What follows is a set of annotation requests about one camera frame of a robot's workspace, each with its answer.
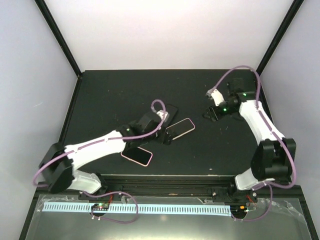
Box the phone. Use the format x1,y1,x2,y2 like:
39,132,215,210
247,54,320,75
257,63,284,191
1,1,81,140
164,104,178,126
166,118,196,141
120,147,153,167

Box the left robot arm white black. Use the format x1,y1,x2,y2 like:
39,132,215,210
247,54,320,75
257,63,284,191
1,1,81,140
32,110,177,200

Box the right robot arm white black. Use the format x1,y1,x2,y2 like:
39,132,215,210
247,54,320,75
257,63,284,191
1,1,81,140
203,79,297,202

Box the phone in pink case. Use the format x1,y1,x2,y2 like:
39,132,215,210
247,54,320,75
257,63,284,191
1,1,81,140
120,147,153,167

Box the left small circuit board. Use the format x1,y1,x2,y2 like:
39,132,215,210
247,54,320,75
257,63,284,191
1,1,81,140
91,203,109,211

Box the small circuit board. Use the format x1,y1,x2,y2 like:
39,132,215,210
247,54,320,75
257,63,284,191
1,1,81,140
91,203,109,211
230,205,249,213

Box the right small circuit board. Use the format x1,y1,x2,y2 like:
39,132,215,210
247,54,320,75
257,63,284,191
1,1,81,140
230,205,249,213

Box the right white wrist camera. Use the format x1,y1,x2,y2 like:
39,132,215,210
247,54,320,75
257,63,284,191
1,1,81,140
206,88,225,106

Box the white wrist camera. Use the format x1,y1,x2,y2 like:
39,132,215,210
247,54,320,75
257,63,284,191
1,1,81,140
155,110,170,123
206,88,225,106

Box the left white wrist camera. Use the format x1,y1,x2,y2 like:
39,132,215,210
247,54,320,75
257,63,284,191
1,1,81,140
155,110,170,123

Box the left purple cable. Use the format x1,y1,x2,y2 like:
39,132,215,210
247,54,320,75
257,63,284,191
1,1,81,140
33,99,168,188

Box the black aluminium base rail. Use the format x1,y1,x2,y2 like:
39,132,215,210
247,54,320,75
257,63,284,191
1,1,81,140
37,174,301,201

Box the light blue slotted cable duct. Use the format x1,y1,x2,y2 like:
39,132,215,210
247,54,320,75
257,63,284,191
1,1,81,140
42,202,231,217

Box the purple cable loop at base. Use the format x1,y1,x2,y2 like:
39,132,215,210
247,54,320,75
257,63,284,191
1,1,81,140
82,190,140,224

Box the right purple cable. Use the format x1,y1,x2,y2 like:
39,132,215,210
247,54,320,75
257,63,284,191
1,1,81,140
208,65,298,222

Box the right black frame post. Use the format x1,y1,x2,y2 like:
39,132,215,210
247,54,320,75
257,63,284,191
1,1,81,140
256,0,304,75

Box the black frame post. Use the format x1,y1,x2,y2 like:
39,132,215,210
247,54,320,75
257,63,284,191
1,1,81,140
256,0,304,75
34,0,82,77

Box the left black frame post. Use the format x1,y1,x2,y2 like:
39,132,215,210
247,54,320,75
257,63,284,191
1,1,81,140
34,0,82,77

